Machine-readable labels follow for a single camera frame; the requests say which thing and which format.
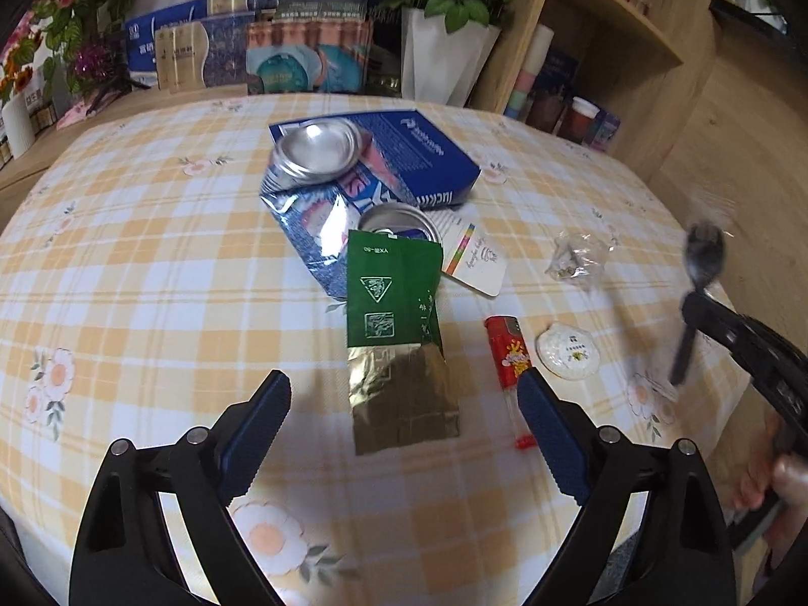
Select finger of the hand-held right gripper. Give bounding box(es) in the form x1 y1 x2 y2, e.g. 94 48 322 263
682 290 808 449

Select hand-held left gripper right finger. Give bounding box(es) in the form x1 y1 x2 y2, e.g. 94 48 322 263
516 366 738 606

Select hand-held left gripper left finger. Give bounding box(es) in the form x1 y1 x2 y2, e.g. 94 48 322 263
68 369 292 606

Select black plastic spoon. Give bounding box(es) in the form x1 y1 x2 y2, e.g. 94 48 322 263
668 220 728 387

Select green and gold tea pouch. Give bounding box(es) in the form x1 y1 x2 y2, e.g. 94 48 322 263
345 228 462 456

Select blue luckin coffee box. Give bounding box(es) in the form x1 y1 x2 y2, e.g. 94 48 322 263
268 110 482 211

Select person's right hand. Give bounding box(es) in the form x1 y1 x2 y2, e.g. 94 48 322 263
735 420 808 519

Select round white lid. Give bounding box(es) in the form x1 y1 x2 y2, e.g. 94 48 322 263
534 322 598 380

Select red printed lighter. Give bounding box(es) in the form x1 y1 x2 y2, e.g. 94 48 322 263
484 315 538 451

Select clear plastic wrapper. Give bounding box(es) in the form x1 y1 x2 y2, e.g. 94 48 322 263
545 230 617 286

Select white card with colour stripe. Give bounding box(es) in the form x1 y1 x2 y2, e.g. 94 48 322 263
441 211 510 298

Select yellow checked tablecloth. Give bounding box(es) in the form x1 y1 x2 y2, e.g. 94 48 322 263
0 91 784 606

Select light blue shelf box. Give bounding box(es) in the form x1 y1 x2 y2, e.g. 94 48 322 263
592 110 623 153

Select brown cup with white lid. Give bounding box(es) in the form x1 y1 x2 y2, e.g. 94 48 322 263
558 97 601 145

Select crushed blue drink can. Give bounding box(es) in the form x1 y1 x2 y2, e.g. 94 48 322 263
259 118 443 299

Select brown plastic cup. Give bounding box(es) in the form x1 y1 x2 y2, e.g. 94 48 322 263
526 91 567 134

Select wooden shelf unit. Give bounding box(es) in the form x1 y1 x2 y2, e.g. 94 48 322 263
467 0 722 185

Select dark blue shelf box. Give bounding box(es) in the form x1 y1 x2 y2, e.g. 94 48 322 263
542 46 579 99

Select stack of pastel cups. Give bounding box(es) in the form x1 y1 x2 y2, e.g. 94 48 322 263
504 21 557 121

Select pink wrapped bundle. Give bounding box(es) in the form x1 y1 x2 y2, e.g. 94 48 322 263
56 91 128 131

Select small black tripod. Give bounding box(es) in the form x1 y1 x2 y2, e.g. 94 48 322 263
94 63 154 103

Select pink and teal printed box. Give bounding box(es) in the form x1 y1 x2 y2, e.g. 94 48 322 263
244 18 375 97

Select white cylinder vase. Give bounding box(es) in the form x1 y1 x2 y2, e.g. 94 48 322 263
0 97 36 159

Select purple artificial flowers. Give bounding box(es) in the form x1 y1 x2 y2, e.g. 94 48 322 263
66 42 118 87

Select blue white tissue pack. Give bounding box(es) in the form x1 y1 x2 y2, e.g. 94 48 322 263
125 0 210 87

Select red roses in white vase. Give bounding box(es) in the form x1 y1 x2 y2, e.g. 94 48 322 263
352 0 525 109

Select orange artificial flowers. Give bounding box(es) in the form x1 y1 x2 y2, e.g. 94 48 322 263
0 56 40 103

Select dark printed box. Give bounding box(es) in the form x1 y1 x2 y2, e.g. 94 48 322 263
274 0 369 24

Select pink blossom bouquet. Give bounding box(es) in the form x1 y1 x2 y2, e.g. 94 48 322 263
0 0 204 97

